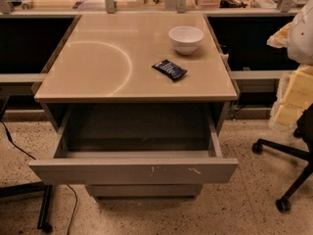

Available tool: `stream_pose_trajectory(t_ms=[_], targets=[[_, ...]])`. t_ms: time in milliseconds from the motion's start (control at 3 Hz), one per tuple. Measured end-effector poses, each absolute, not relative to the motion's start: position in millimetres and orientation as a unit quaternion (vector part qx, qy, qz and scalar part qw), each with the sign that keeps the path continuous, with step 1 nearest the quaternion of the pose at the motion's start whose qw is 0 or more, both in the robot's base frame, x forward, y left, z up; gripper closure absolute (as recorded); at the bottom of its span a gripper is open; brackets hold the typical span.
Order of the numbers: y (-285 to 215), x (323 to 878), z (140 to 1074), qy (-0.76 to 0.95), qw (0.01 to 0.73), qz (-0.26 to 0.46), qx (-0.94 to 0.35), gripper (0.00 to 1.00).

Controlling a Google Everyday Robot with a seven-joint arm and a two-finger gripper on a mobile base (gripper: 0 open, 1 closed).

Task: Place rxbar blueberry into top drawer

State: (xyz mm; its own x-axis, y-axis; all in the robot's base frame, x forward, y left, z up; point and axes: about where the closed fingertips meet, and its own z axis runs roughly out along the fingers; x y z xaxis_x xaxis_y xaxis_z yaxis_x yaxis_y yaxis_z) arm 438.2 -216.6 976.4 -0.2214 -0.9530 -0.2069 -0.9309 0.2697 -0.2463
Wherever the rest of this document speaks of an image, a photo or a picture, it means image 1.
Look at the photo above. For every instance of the grey lower drawer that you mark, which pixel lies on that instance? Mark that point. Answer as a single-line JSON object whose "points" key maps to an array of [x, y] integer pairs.
{"points": [[139, 191]]}

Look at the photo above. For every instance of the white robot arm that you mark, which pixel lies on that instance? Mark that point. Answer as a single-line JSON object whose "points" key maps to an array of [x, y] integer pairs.
{"points": [[300, 48]]}

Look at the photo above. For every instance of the dark blue rxbar wrapper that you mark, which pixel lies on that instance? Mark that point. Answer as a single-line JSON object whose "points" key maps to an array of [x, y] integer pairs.
{"points": [[170, 70]]}

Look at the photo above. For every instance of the white ceramic bowl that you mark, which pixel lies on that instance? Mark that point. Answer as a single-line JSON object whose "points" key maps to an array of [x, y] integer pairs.
{"points": [[185, 39]]}

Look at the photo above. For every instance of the black stand leg with caster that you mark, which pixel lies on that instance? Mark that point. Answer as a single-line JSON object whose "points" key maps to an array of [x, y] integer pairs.
{"points": [[33, 189]]}

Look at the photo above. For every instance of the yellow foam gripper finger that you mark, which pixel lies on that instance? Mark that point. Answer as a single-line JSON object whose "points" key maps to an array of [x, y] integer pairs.
{"points": [[294, 96], [280, 39]]}

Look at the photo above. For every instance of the open grey top drawer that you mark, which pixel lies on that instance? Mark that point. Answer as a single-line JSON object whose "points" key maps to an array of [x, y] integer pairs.
{"points": [[136, 144]]}

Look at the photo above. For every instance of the grey cabinet with beige top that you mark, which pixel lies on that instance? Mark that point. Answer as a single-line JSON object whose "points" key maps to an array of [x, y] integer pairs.
{"points": [[108, 59]]}

